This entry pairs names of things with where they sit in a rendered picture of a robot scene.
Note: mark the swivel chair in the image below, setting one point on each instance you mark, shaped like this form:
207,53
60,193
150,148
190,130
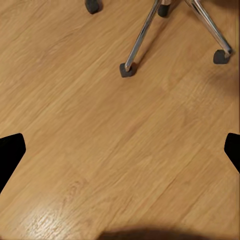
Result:
221,56

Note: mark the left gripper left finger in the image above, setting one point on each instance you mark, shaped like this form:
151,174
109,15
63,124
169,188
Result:
12,149

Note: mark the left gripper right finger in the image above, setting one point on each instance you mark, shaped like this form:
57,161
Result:
232,149

